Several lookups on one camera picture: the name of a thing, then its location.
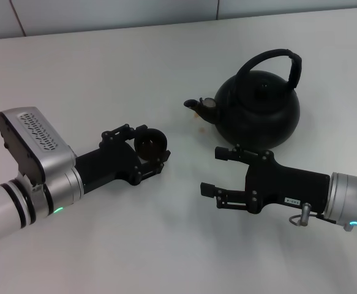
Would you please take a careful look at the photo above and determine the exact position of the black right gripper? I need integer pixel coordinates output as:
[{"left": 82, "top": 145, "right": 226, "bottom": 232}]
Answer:
[{"left": 200, "top": 143, "right": 332, "bottom": 215}]

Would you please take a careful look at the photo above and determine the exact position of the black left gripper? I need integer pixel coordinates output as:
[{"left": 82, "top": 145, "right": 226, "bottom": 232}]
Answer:
[{"left": 73, "top": 123, "right": 171, "bottom": 196}]

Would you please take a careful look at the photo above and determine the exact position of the small black teacup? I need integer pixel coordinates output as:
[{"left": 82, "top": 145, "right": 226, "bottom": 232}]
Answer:
[{"left": 133, "top": 129, "right": 168, "bottom": 162}]

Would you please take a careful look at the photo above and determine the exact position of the black round teapot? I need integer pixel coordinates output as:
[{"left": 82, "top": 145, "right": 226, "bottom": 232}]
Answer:
[{"left": 183, "top": 48, "right": 301, "bottom": 150}]

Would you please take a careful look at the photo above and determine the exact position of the grey right gripper cable plug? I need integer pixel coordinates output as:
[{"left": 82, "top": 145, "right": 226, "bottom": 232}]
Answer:
[{"left": 289, "top": 203, "right": 337, "bottom": 228}]

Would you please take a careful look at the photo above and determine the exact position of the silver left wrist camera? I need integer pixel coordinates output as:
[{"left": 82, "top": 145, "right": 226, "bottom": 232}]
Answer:
[{"left": 0, "top": 106, "right": 77, "bottom": 186}]

